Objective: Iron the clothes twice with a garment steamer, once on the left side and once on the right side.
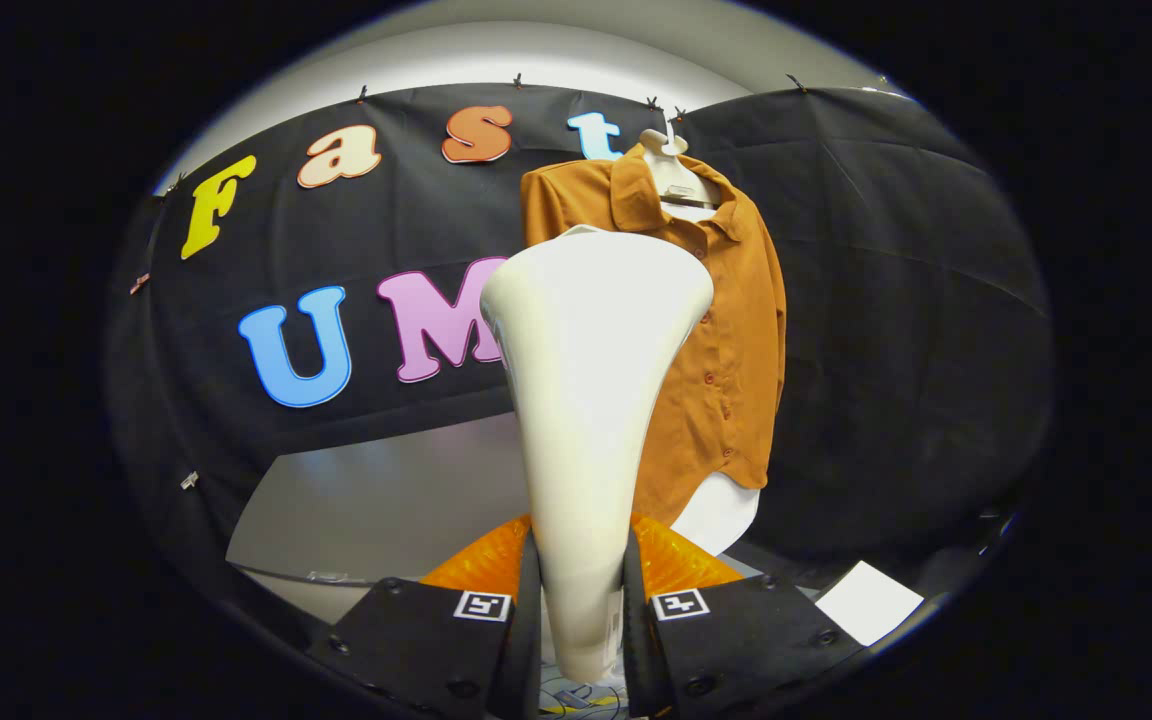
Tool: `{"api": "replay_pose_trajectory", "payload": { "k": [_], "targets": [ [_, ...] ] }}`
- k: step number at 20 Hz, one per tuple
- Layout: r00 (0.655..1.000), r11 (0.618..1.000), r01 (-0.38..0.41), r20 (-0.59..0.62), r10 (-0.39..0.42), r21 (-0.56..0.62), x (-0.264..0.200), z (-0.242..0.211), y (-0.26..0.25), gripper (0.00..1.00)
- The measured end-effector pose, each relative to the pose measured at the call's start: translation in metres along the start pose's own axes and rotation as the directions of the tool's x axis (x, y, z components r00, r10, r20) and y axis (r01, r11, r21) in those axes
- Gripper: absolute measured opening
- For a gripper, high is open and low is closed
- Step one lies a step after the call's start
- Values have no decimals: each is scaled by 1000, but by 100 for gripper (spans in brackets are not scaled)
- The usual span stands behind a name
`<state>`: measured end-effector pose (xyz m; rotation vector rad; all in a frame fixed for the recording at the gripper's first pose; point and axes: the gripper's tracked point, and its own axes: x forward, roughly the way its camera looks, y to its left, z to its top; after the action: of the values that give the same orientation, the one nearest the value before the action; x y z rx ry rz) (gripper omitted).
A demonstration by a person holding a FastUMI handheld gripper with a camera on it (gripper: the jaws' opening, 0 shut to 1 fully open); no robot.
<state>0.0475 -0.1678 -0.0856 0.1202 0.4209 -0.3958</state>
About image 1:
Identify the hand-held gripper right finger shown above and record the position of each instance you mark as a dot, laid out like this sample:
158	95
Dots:
636	660

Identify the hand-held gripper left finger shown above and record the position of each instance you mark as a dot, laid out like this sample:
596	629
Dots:
528	660

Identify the white garment steamer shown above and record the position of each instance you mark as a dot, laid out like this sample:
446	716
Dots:
586	400

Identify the orange button shirt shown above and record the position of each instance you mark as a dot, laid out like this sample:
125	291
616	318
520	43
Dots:
726	330

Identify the grey cabinet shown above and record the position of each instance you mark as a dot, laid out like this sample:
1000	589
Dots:
386	500

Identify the white paper sheet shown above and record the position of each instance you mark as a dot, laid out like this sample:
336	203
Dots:
866	602

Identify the black backdrop cloth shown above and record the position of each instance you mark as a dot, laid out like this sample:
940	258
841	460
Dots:
886	300

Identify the pink clip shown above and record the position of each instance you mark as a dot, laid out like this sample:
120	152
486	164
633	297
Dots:
140	283

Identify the row of black clips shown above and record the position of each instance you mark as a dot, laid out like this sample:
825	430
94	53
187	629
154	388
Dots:
517	80

